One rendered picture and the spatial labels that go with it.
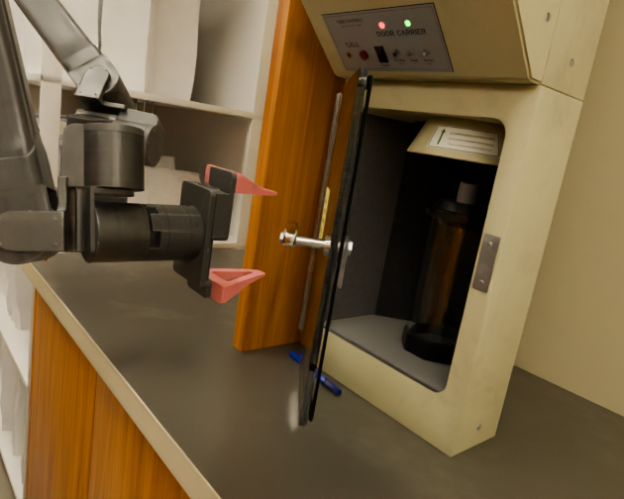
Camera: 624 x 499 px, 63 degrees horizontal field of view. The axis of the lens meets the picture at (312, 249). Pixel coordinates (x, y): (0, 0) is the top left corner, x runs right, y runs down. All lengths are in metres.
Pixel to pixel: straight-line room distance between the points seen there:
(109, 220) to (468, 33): 0.42
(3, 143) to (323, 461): 0.48
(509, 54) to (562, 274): 0.57
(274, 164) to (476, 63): 0.35
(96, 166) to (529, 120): 0.46
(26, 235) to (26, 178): 0.05
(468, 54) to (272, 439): 0.52
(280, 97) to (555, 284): 0.63
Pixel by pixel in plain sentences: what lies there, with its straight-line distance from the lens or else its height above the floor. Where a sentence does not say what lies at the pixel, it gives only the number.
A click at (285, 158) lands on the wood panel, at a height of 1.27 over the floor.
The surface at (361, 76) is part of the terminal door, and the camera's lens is 0.53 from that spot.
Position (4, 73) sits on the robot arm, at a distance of 0.53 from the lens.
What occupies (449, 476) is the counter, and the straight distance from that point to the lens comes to 0.71.
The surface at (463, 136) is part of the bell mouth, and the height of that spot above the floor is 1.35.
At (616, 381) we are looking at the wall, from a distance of 1.08.
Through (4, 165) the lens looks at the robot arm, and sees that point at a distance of 0.51.
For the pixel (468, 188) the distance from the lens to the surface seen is 0.79.
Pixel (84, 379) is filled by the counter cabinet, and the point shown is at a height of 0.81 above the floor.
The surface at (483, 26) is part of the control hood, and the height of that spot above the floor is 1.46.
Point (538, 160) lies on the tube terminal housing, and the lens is 0.67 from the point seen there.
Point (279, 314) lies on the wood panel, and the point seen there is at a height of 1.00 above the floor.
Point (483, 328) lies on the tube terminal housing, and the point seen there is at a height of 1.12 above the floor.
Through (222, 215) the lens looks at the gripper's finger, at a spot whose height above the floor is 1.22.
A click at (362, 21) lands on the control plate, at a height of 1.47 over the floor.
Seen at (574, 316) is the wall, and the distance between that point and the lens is 1.09.
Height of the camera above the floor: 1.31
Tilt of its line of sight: 12 degrees down
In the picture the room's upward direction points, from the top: 9 degrees clockwise
